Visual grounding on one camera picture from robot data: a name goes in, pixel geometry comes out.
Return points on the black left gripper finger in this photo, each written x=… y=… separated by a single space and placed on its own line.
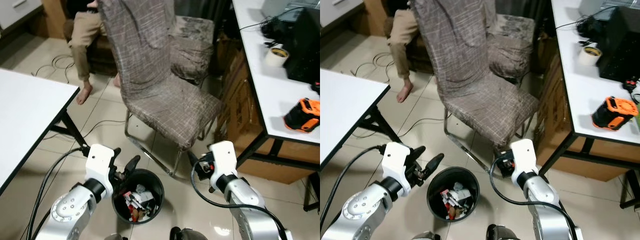
x=133 y=165
x=435 y=164
x=116 y=156
x=418 y=154

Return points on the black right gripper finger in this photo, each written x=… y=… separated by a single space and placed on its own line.
x=193 y=157

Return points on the black round rubbish bin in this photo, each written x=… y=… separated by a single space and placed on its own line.
x=467 y=177
x=152 y=180

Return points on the white crumpled paper trash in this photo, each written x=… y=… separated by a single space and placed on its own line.
x=460 y=192
x=143 y=192

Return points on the red and white wrapper trash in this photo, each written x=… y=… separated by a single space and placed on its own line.
x=132 y=202
x=448 y=200

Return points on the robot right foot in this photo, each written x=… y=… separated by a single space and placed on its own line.
x=505 y=233
x=187 y=234

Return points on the white table with black legs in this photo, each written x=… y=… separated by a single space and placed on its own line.
x=345 y=110
x=25 y=110

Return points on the chair with brown checked cover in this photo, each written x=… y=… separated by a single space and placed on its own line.
x=150 y=75
x=465 y=75

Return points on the brown patterned cushioned seat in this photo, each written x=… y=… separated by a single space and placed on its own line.
x=510 y=55
x=195 y=55

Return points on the black metal stand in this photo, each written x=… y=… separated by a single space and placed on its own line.
x=312 y=192
x=631 y=190

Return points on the orange and black tool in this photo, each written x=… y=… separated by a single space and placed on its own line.
x=612 y=115
x=300 y=117

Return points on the person in khaki trousers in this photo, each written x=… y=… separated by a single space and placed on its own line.
x=400 y=35
x=80 y=35

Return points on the white tape roll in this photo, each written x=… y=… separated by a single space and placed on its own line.
x=589 y=56
x=275 y=57

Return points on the brown wooden panel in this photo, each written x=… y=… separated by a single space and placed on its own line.
x=376 y=15
x=54 y=17

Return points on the black box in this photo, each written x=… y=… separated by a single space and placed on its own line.
x=305 y=45
x=620 y=45

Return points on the white drawer cabinet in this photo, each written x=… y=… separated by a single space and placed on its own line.
x=335 y=10
x=15 y=12

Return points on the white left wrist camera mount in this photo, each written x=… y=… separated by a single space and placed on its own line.
x=397 y=162
x=99 y=162

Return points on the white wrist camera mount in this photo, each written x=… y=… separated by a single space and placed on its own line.
x=222 y=160
x=524 y=157
x=99 y=162
x=397 y=162

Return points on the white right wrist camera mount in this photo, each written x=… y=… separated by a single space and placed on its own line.
x=524 y=157
x=222 y=160

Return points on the white desk with black frame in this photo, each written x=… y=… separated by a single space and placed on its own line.
x=580 y=100
x=280 y=90

